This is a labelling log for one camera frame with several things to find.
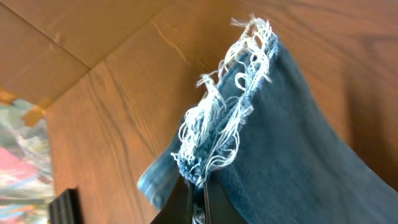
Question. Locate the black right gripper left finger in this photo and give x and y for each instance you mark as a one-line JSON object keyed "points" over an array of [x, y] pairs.
{"points": [[66, 208]]}

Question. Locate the light blue denim jeans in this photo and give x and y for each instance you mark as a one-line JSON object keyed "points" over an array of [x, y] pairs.
{"points": [[258, 129]]}

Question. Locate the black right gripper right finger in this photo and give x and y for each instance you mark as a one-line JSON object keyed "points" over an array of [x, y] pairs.
{"points": [[187, 204]]}

